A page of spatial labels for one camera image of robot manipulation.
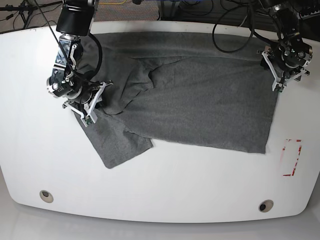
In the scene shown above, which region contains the grey T-shirt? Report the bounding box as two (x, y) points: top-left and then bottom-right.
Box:
(83, 32), (278, 169)

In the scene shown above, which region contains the red tape rectangle marking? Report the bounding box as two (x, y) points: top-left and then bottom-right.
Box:
(280, 139), (302, 177)

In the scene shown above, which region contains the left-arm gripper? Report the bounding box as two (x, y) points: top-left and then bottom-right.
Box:
(257, 46), (312, 93)

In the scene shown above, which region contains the left table cable grommet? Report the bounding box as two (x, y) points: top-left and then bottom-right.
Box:
(39, 190), (54, 204)

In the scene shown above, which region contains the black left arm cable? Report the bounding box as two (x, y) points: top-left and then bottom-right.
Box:
(211, 0), (278, 53)

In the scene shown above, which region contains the right table cable grommet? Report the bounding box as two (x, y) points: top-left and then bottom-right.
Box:
(258, 199), (274, 213)

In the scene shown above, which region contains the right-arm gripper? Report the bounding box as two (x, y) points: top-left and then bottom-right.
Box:
(62, 81), (114, 127)

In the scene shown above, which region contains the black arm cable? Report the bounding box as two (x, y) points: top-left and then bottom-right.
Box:
(211, 0), (278, 53)
(34, 0), (105, 87)

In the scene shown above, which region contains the white power strip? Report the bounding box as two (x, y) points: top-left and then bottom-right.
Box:
(298, 5), (320, 20)

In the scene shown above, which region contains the table cable grommet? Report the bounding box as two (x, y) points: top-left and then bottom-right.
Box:
(39, 190), (54, 204)
(258, 199), (274, 213)

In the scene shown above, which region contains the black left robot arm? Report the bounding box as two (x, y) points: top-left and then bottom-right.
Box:
(255, 0), (313, 93)

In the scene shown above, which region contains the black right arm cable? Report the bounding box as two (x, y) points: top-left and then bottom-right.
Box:
(34, 0), (105, 87)

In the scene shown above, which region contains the yellow cable on floor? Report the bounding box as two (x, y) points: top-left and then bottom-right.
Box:
(98, 0), (126, 6)

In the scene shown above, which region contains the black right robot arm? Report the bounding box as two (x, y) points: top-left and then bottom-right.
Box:
(46, 0), (113, 127)

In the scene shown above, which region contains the black tripod stand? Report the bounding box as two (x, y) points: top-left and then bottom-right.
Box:
(0, 0), (63, 30)

